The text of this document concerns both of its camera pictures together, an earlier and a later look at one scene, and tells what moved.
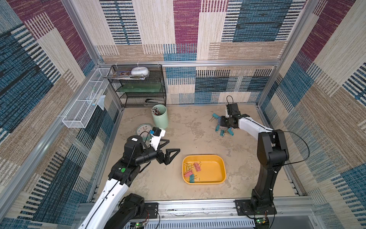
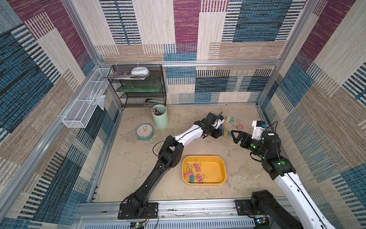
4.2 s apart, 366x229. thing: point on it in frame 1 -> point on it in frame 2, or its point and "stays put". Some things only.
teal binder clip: x=192 y=178 stays put
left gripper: x=161 y=160 -> x=217 y=134
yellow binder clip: x=189 y=166 stays put
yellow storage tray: x=208 y=169 stays put
